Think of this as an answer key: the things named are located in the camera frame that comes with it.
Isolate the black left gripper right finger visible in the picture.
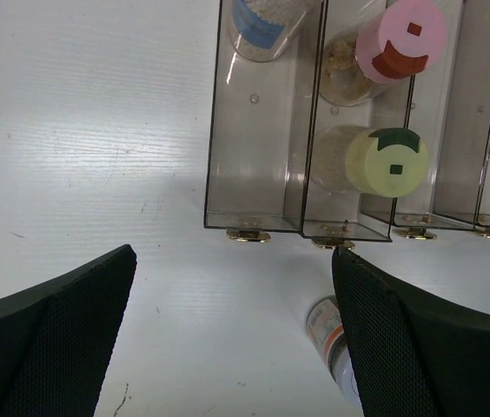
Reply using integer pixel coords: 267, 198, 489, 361
332, 248, 490, 416

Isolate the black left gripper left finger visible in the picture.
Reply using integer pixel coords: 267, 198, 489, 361
0, 244, 136, 416

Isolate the white-lid red-label spice jar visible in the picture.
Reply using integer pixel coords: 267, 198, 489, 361
306, 296, 361, 408

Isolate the yellow-lid spice jar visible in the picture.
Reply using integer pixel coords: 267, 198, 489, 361
310, 125, 429, 198

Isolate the pink-lid spice jar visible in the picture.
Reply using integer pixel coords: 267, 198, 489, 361
319, 1, 447, 107

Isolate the tall silver-lid blue-label spice jar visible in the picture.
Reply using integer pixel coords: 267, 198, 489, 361
228, 0, 321, 63

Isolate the clear bin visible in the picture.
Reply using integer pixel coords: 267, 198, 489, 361
203, 1, 328, 242
360, 1, 490, 240
304, 1, 412, 248
433, 1, 490, 238

